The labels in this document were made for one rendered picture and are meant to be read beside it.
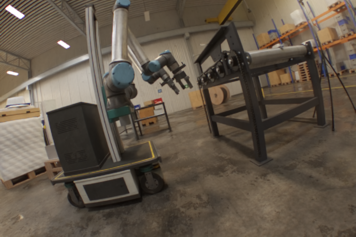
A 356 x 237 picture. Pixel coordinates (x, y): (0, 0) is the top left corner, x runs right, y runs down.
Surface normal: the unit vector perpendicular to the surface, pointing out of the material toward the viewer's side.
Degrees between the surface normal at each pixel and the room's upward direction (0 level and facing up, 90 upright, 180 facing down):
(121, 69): 95
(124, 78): 95
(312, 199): 0
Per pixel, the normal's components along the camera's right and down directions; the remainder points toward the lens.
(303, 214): -0.25, -0.97
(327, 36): -0.96, 0.26
